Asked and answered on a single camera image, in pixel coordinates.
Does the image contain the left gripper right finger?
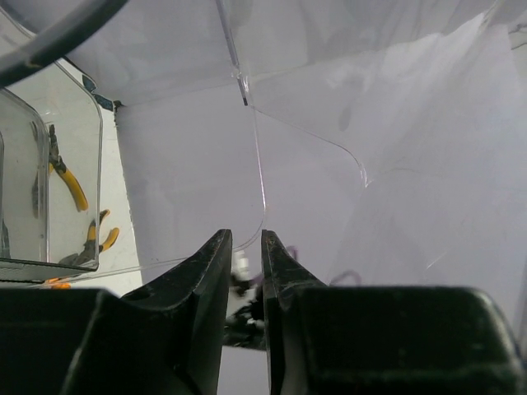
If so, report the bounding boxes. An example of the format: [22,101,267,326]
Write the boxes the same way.
[261,230,526,394]

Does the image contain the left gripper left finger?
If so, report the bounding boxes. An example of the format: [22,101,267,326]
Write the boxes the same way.
[1,230,232,394]

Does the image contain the clear hinged cabinet lid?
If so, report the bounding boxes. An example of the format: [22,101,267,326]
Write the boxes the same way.
[77,1,526,304]

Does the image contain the clear plastic drawer cabinet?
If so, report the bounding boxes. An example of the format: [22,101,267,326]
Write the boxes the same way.
[1,58,103,286]

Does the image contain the middle green black screwdriver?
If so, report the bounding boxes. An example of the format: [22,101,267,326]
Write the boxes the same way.
[30,121,49,219]

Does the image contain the left blue label sticker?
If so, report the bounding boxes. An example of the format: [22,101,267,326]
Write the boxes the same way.
[80,73,114,110]

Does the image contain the yellow handled small pliers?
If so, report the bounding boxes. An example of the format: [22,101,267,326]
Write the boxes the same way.
[58,220,119,267]

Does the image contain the yellow handled needle-nose pliers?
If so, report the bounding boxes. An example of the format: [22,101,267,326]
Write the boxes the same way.
[49,123,89,211]

